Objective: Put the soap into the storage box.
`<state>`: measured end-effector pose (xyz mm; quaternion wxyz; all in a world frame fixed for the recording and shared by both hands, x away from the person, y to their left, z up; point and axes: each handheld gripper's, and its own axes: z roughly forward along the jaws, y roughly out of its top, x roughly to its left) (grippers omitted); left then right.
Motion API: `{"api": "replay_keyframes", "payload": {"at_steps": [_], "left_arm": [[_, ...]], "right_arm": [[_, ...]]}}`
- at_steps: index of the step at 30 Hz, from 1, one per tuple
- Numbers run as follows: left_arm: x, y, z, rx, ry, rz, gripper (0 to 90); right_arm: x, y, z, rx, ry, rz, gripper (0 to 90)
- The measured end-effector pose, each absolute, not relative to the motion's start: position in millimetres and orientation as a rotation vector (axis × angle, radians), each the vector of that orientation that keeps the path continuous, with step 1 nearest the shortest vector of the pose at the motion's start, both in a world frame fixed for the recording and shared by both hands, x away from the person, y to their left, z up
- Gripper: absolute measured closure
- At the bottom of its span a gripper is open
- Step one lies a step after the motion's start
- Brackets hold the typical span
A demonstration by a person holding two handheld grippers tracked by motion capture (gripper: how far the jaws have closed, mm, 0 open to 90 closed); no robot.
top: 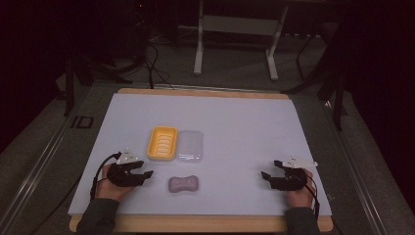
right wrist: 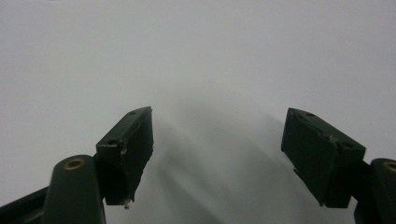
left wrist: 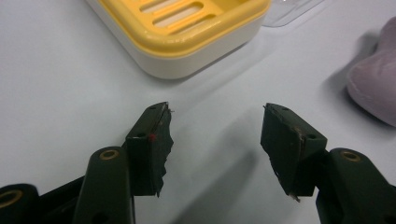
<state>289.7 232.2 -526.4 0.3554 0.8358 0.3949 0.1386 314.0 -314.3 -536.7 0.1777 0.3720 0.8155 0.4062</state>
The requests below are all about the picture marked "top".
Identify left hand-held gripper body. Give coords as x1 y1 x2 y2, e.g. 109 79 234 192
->
107 148 145 188

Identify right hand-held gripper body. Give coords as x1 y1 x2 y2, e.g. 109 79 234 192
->
272 156 318 192

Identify yellow soap dish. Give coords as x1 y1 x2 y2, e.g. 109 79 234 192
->
146 125 179 162

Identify pink soap bar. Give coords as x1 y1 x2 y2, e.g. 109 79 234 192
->
167 174 200 194

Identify clear plastic lid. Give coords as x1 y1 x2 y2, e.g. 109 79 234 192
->
175 129 205 165

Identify person's right hand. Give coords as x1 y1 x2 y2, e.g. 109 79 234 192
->
286 167 316 209

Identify person's left hand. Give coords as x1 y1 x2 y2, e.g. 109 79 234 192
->
94 164 136 203

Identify white table mat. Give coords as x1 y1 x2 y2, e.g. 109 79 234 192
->
68 92 333 217

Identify dark metal stand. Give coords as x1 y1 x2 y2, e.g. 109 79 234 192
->
283 32 348 131

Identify white metal stand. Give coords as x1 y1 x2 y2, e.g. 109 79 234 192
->
193 0 290 81

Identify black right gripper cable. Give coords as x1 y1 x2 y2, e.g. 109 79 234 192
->
304 169 321 219

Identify metal floor rail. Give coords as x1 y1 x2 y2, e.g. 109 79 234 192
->
0 97 82 235
321 97 390 235

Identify black floor cables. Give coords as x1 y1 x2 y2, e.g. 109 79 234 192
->
143 42 175 90

